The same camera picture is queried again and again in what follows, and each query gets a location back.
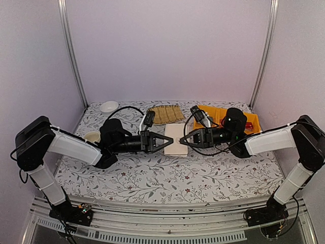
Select red cards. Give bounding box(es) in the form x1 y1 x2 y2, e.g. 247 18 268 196
245 122 253 130

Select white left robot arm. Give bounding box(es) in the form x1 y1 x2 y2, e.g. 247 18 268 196
14 116 174 206

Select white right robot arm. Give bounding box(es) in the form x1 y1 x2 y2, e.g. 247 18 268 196
179 106 324 208

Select woven bamboo tray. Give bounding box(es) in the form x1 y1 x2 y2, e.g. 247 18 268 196
147 105 185 125

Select yellow bin left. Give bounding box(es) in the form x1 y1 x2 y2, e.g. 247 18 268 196
190 105 219 129

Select yellow bin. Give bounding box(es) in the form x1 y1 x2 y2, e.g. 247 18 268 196
214 108 227 126
190 105 219 129
244 112 261 134

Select yellow bin middle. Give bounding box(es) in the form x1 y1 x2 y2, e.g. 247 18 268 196
214 108 227 126

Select floral patterned table mat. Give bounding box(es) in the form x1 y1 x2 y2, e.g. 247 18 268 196
52 100 285 204

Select small white bowl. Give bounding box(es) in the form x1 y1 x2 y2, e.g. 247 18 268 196
100 101 119 114

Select yellow bin right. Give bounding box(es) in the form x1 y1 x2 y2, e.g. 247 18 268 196
244 112 261 134

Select cream ceramic mug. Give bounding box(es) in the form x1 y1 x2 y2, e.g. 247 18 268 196
83 131 101 143

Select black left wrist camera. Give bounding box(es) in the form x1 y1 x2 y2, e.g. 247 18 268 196
139 110 155 132

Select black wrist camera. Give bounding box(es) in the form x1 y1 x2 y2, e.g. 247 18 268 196
190 105 211 128
139 110 155 132

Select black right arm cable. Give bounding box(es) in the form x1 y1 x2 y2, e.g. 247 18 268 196
183 114 325 173

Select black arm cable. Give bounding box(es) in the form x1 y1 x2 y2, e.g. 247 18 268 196
183 114 325 173
106 106 145 123

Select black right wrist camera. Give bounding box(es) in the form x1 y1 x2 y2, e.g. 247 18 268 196
190 105 211 128

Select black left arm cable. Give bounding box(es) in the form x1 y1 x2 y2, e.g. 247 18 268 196
106 106 145 123

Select aluminium front rail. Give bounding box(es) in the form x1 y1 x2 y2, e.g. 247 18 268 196
21 195 318 244

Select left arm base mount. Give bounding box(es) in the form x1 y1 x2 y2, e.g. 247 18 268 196
49 196 93 227

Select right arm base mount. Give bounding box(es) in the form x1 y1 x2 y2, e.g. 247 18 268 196
243 195 289 227

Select aluminium frame post right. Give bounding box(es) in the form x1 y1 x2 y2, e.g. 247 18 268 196
249 0 279 110

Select aluminium frame post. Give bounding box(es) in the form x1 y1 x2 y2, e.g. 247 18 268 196
249 0 279 110
57 0 89 109

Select aluminium frame post left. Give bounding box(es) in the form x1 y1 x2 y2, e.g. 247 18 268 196
57 0 89 109

